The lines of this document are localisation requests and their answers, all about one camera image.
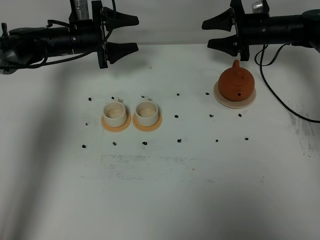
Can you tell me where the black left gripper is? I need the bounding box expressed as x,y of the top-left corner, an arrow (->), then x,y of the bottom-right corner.
69,0 -> 139,69

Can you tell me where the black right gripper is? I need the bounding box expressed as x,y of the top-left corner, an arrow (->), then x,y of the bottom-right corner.
201,0 -> 269,61

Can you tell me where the brown clay teapot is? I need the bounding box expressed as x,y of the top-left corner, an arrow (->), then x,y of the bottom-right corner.
217,60 -> 255,102

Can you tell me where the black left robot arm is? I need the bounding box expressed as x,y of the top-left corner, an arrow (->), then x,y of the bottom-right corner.
0,0 -> 139,75

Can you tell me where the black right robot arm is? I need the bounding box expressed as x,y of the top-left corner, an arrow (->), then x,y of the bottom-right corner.
202,0 -> 320,61

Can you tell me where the beige round teapot coaster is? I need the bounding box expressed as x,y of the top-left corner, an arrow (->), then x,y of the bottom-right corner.
213,82 -> 257,109

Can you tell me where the left white teacup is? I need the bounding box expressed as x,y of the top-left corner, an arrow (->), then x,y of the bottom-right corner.
103,97 -> 127,128

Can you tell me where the white teacup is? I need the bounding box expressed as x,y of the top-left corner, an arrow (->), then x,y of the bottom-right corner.
103,97 -> 127,128
135,96 -> 159,127

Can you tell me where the right white teacup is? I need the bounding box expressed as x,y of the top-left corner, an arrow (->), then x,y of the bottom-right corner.
135,96 -> 159,127

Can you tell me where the left orange coaster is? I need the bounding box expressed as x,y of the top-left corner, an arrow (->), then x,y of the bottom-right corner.
100,113 -> 131,133

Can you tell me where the orange coaster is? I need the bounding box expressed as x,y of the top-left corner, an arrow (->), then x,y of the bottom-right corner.
100,113 -> 131,133
132,113 -> 163,132

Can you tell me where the right orange coaster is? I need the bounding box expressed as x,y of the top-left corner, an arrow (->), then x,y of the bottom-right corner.
132,113 -> 163,132

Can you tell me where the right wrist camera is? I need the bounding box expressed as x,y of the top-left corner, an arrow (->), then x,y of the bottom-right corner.
244,0 -> 270,16

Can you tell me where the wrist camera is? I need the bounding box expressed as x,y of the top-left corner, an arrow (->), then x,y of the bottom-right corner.
68,0 -> 91,24
244,0 -> 270,16

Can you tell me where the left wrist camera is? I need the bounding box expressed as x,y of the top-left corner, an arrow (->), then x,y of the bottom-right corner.
68,0 -> 91,24

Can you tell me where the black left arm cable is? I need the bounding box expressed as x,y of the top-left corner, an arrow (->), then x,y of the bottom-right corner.
0,19 -> 73,70

